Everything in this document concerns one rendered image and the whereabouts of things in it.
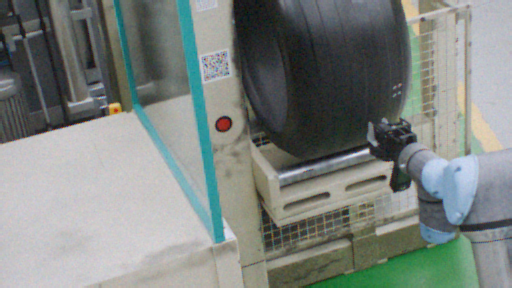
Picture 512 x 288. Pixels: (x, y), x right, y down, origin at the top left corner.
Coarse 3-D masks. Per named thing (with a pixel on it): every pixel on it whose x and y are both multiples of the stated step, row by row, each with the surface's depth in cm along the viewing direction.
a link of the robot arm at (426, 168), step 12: (420, 156) 219; (432, 156) 217; (408, 168) 221; (420, 168) 216; (432, 168) 214; (444, 168) 212; (420, 180) 216; (432, 180) 212; (420, 192) 218; (432, 192) 214
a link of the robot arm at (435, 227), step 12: (420, 204) 220; (432, 204) 217; (420, 216) 221; (432, 216) 218; (444, 216) 218; (420, 228) 223; (432, 228) 220; (444, 228) 219; (432, 240) 221; (444, 240) 221
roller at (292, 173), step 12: (324, 156) 258; (336, 156) 258; (348, 156) 259; (360, 156) 260; (372, 156) 261; (288, 168) 255; (300, 168) 256; (312, 168) 256; (324, 168) 257; (336, 168) 259; (288, 180) 255; (300, 180) 257
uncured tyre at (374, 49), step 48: (240, 0) 275; (288, 0) 230; (336, 0) 230; (384, 0) 233; (240, 48) 273; (288, 48) 231; (336, 48) 229; (384, 48) 233; (288, 96) 239; (336, 96) 233; (384, 96) 238; (288, 144) 251; (336, 144) 246
